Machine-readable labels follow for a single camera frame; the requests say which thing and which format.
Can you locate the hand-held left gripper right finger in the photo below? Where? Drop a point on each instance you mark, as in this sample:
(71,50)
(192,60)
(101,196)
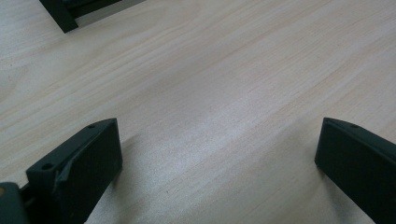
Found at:
(361,168)

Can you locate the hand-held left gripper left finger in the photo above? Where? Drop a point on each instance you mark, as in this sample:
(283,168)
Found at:
(74,177)

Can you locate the black metal two-tier rack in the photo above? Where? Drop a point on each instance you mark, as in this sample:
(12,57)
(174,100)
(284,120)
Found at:
(59,15)

